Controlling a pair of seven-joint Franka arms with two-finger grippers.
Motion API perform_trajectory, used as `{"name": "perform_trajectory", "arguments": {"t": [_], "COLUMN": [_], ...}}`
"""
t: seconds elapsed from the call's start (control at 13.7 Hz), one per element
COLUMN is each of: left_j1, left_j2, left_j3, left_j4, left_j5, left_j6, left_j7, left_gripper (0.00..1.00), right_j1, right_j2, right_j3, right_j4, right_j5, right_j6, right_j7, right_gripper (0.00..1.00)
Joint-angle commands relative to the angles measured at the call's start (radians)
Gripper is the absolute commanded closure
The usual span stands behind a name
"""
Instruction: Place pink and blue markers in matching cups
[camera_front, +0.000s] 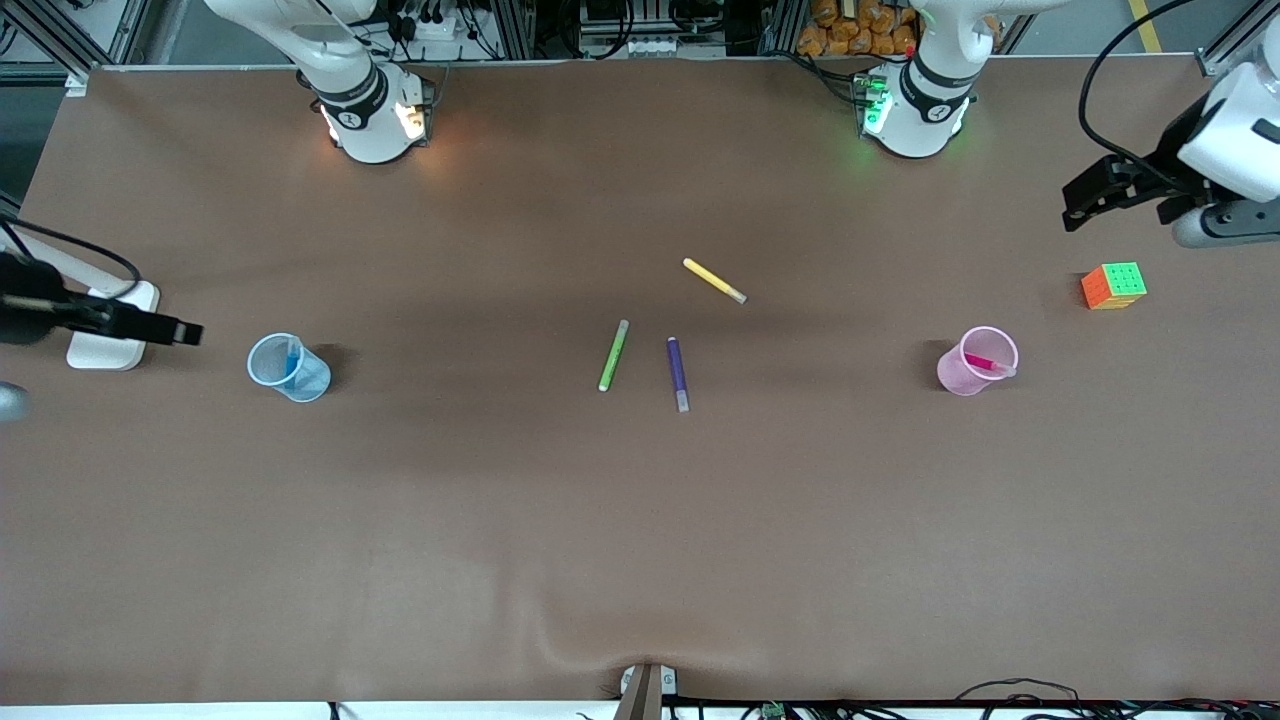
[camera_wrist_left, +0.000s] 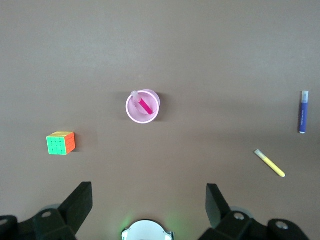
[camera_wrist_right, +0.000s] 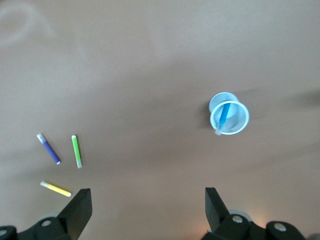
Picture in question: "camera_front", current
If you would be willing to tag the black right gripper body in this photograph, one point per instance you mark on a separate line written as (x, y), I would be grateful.
(30, 300)

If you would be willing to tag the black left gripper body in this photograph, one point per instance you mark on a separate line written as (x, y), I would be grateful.
(1166, 152)

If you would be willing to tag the blue highlighter marker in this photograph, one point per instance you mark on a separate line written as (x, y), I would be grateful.
(293, 362)

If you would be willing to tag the pink highlighter marker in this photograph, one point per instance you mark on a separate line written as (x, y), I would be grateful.
(980, 362)

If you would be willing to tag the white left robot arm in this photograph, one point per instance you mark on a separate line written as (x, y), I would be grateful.
(1245, 120)

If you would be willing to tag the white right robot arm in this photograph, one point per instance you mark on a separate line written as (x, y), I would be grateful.
(375, 140)

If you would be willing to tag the white flat box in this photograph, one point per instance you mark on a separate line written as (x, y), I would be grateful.
(110, 355)

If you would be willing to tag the multicolour puzzle cube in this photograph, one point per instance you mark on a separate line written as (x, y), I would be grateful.
(1120, 285)

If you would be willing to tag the blue plastic cup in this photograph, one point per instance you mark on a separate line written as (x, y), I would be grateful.
(312, 385)

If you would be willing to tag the pink plastic cup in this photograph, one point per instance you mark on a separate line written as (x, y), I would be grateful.
(955, 378)

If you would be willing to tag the bag of orange snacks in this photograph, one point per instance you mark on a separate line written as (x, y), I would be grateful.
(860, 30)

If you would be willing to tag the yellow highlighter marker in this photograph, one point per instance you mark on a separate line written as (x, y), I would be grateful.
(712, 279)

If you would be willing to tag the white power strip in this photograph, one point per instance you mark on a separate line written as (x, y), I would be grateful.
(435, 28)

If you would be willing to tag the green highlighter marker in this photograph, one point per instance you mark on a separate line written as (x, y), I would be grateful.
(614, 356)

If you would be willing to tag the purple highlighter marker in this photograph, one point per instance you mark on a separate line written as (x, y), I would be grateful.
(677, 370)

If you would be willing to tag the small white connector strip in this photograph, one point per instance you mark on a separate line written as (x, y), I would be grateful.
(650, 46)

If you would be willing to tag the aluminium frame corner strut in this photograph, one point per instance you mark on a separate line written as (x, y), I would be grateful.
(1225, 50)
(50, 40)

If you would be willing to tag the aluminium frame post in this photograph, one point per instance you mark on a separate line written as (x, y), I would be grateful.
(512, 28)
(782, 25)

